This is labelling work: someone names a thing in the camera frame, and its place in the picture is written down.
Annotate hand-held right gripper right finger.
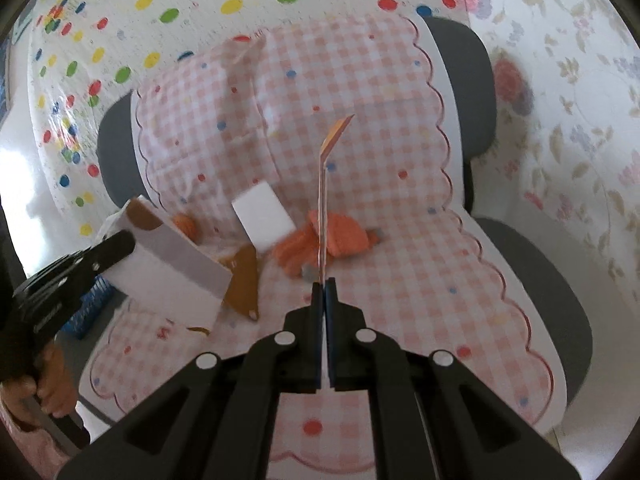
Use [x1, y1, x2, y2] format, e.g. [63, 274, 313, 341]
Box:
[326, 279, 583, 480]

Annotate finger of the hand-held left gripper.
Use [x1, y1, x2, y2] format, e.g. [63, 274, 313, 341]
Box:
[74, 230, 137, 278]

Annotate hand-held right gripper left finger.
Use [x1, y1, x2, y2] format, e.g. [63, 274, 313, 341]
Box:
[55, 280, 327, 480]

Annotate blue plastic basket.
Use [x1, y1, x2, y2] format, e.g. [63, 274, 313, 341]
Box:
[62, 277, 116, 338]

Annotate white and brown paper box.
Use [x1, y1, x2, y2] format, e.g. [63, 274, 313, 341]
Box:
[97, 195, 233, 333]

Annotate orange printed card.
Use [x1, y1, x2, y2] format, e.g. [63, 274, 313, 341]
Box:
[316, 114, 356, 281]

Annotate person's left hand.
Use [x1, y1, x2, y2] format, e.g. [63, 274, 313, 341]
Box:
[0, 342, 78, 418]

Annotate brown paper piece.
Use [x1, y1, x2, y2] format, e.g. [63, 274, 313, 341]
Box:
[217, 245, 261, 322]

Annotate pink checked cloth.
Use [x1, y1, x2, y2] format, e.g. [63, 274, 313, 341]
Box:
[87, 12, 568, 480]

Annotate pink fluffy pants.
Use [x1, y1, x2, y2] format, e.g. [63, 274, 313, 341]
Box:
[0, 400, 71, 471]

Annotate white rectangular block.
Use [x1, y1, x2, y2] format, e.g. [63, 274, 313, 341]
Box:
[231, 182, 296, 251]

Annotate balloon print sheet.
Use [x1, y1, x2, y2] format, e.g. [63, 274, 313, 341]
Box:
[20, 0, 471, 241]

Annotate grey office chair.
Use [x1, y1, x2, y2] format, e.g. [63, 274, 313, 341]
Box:
[96, 15, 593, 431]

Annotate floral print sheet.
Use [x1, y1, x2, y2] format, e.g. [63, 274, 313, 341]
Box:
[450, 0, 640, 361]

